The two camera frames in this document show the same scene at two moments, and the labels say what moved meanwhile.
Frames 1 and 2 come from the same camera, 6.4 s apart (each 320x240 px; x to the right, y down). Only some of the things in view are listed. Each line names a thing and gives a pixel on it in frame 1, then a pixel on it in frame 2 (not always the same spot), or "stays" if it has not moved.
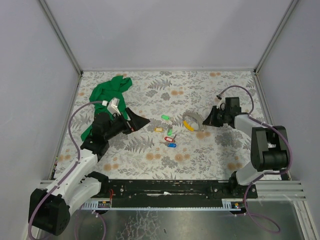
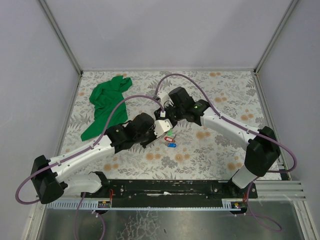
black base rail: (173, 193) stays
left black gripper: (128, 123) -> (151, 136)
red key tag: (169, 139) stays
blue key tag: (171, 145) stays
